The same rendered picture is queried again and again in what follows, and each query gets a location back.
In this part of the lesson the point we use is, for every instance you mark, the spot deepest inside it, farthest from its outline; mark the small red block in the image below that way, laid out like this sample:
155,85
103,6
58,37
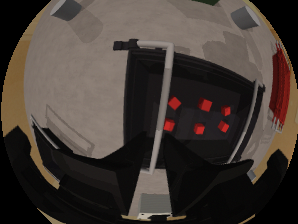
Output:
225,110
168,124
174,103
204,104

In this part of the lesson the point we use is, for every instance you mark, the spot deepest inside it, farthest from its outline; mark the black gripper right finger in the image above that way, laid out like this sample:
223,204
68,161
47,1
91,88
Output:
190,177

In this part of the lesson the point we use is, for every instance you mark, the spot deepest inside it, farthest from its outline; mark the grey cylinder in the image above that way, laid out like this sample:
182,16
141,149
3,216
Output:
66,9
252,176
245,18

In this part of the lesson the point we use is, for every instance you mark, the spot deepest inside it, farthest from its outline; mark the green flat box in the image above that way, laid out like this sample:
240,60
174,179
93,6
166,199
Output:
211,2

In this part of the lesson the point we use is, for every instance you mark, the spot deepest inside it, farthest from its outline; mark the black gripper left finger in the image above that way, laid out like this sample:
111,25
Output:
117,173

